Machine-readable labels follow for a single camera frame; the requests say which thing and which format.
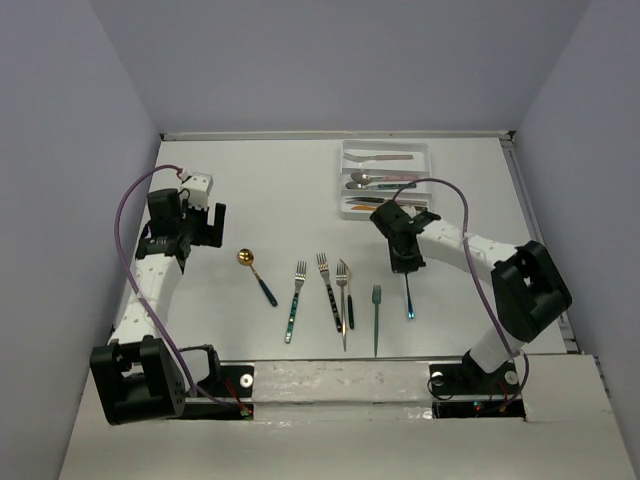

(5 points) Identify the teal metal fork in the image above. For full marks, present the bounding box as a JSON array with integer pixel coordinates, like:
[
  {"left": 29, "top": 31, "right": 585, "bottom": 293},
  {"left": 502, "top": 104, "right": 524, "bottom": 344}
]
[{"left": 372, "top": 284, "right": 382, "bottom": 358}]

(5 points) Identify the blue spoon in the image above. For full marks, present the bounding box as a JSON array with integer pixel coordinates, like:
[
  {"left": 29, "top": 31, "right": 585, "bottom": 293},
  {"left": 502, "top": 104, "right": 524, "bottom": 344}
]
[{"left": 404, "top": 272, "right": 415, "bottom": 321}]

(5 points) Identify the gold spoon teal handle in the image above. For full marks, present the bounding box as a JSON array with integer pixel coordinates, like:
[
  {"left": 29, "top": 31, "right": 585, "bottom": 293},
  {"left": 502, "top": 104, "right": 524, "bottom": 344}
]
[{"left": 237, "top": 248, "right": 278, "bottom": 307}]

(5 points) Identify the silver fork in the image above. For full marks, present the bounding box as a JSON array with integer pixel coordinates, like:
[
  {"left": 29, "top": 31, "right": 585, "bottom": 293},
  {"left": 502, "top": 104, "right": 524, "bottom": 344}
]
[{"left": 336, "top": 261, "right": 347, "bottom": 351}]

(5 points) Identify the gold knife dark green handle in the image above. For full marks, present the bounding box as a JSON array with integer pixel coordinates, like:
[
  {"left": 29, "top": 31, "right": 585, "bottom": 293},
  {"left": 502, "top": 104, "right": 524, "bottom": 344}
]
[{"left": 340, "top": 258, "right": 355, "bottom": 330}]

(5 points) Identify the teal handled knife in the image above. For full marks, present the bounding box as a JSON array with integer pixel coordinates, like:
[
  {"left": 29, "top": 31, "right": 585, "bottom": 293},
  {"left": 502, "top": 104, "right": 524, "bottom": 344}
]
[{"left": 345, "top": 197, "right": 387, "bottom": 205}]

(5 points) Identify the fork black patterned handle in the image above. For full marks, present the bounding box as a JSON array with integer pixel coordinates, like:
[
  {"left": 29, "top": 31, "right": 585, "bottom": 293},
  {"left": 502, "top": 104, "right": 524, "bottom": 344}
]
[{"left": 316, "top": 253, "right": 342, "bottom": 332}]

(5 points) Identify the spoon pink handle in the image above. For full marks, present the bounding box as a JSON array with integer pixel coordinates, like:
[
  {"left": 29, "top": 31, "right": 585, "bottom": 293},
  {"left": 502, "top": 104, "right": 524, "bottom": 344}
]
[{"left": 350, "top": 172, "right": 416, "bottom": 184}]

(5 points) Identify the fork teal patterned handle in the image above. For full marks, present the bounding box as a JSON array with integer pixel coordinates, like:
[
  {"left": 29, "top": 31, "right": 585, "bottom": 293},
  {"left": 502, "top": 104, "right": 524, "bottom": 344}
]
[{"left": 284, "top": 261, "right": 307, "bottom": 344}]

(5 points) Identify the fork pink handle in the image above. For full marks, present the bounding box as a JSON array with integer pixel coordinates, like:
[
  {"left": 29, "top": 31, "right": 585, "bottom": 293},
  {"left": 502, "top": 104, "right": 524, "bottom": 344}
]
[{"left": 342, "top": 153, "right": 414, "bottom": 163}]

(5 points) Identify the black handled knife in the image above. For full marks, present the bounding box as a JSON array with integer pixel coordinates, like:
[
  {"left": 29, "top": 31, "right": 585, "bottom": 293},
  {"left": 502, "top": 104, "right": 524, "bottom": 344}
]
[{"left": 395, "top": 200, "right": 429, "bottom": 208}]

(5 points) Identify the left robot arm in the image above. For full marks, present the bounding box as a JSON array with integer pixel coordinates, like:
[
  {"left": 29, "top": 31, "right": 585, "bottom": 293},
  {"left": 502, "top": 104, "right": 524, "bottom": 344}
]
[{"left": 89, "top": 178, "right": 226, "bottom": 426}]

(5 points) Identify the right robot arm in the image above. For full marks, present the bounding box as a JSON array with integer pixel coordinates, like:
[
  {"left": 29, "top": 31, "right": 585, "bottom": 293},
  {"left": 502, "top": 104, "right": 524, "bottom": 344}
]
[{"left": 370, "top": 200, "right": 573, "bottom": 392}]

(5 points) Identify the white cutlery tray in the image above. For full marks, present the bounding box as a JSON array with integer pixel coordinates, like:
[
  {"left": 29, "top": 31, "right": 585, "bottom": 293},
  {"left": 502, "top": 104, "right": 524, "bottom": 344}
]
[{"left": 339, "top": 140, "right": 432, "bottom": 220}]

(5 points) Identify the white front board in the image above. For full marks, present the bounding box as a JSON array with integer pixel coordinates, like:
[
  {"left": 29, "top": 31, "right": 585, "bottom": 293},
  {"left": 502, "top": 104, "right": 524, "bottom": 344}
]
[{"left": 61, "top": 356, "right": 634, "bottom": 479}]

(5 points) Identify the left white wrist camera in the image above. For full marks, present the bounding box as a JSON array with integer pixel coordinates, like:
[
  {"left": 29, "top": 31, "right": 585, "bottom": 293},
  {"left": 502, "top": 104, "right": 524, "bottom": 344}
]
[{"left": 181, "top": 173, "right": 213, "bottom": 211}]

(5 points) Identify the metal rear rail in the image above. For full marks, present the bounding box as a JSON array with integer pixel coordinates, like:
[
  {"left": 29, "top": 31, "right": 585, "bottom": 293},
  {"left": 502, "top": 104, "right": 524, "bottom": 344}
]
[{"left": 160, "top": 130, "right": 514, "bottom": 142}]

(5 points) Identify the metal rail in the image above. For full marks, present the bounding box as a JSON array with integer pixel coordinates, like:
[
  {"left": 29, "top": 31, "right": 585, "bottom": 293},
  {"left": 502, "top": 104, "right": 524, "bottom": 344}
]
[
  {"left": 501, "top": 141, "right": 584, "bottom": 354},
  {"left": 160, "top": 130, "right": 514, "bottom": 142}
]

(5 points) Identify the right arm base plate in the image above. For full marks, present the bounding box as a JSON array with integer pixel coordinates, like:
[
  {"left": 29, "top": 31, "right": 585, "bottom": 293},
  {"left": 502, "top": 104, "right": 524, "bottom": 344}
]
[{"left": 427, "top": 363, "right": 526, "bottom": 419}]

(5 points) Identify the metal right rail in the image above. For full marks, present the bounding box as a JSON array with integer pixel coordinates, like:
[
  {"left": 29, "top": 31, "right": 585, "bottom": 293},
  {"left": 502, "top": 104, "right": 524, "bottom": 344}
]
[{"left": 501, "top": 141, "right": 584, "bottom": 354}]

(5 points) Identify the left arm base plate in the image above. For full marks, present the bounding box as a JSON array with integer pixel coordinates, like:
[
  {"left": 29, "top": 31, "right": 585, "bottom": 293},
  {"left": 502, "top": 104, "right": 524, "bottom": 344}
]
[{"left": 162, "top": 363, "right": 255, "bottom": 421}]

